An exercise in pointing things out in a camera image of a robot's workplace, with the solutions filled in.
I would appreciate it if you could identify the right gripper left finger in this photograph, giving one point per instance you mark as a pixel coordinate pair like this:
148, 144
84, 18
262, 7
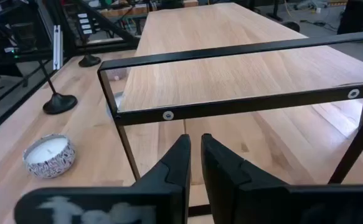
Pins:
178, 168

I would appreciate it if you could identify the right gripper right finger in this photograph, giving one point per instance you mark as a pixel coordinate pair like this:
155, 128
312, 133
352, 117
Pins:
221, 174

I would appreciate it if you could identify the purple floral pattern candle tin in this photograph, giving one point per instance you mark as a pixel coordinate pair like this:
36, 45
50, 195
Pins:
117, 74

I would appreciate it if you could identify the maroon leaf pattern candle tin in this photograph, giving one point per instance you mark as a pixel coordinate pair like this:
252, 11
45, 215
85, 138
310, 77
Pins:
49, 157

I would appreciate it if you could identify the white aluminium extrusion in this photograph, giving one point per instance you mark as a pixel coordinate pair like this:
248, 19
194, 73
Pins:
57, 46

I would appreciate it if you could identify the black rig frame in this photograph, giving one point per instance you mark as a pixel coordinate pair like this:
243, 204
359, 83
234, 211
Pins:
66, 28

